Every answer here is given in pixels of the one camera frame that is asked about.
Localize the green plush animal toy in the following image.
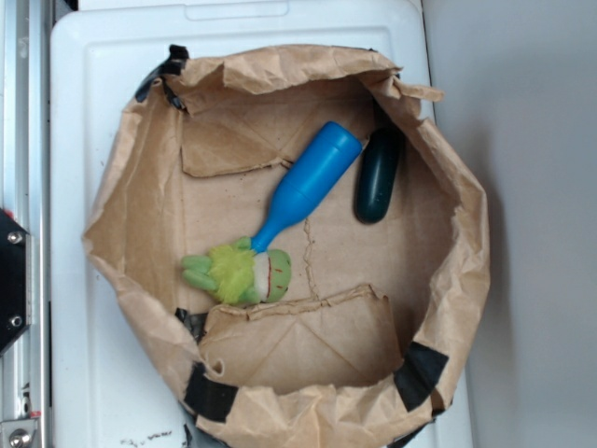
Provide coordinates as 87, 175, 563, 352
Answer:
181, 237, 292, 306

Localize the blue plastic bottle toy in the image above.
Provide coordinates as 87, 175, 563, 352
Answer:
252, 121, 362, 253

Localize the dark green plastic cucumber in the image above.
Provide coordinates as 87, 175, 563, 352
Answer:
354, 128, 405, 224

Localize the brown paper bag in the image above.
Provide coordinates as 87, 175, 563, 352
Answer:
83, 45, 490, 447

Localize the white plastic bin lid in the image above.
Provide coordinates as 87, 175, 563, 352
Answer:
49, 0, 476, 448

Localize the black metal bracket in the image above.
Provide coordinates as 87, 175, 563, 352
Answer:
0, 209, 32, 356

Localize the aluminium frame rail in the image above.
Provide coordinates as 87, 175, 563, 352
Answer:
1, 1, 52, 447

